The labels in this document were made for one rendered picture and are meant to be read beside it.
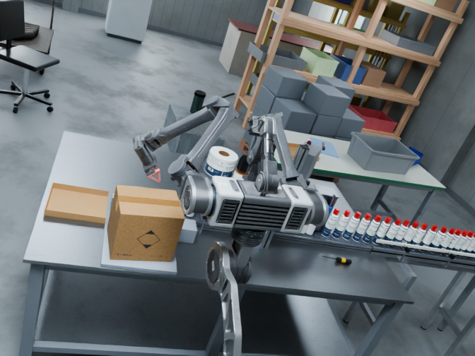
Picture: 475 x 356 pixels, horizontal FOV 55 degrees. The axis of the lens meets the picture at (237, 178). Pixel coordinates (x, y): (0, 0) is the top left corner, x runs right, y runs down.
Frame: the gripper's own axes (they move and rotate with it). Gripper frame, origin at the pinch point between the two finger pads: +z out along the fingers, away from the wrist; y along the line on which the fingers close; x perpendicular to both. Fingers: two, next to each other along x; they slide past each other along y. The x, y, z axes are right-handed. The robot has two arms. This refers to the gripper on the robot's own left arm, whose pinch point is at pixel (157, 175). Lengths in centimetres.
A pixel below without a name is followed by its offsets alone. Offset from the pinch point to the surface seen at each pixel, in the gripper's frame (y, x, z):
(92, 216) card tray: 4.0, 39.6, 7.0
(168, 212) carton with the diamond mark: -23.1, 1.2, 6.5
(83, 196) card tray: 27, 44, 7
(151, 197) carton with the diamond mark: -11.8, 6.1, 2.3
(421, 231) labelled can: -10, -129, 123
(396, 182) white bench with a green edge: 105, -174, 191
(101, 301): 9, 69, 67
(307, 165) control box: -13, -71, 28
